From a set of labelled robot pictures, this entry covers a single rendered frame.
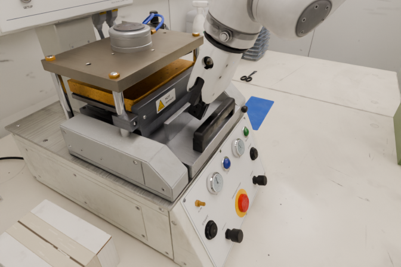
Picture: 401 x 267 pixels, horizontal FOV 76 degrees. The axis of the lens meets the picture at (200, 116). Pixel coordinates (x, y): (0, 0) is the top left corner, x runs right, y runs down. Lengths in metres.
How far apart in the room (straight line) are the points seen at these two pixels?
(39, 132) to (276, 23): 0.54
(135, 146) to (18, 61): 0.69
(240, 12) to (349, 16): 2.60
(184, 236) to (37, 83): 0.81
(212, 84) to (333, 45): 2.64
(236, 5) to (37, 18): 0.36
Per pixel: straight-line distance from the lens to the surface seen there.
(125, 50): 0.51
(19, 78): 1.06
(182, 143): 0.48
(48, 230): 0.59
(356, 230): 0.71
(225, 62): 0.39
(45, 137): 0.65
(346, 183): 0.80
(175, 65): 0.57
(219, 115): 0.48
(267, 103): 1.06
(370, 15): 2.93
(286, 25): 0.31
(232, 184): 0.58
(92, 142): 0.48
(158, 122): 0.51
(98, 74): 0.43
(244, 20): 0.37
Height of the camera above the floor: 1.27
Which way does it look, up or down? 33 degrees down
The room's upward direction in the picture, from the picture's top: straight up
